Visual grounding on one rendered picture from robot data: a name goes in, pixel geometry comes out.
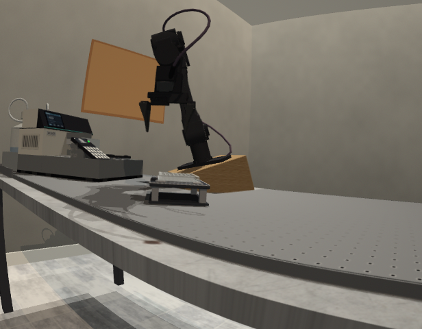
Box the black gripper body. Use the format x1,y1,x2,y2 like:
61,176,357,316
141,92,195,106

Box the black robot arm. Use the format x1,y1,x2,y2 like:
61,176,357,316
151,28,231,170

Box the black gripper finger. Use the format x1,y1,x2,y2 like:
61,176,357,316
184,103,195,133
139,102,151,132

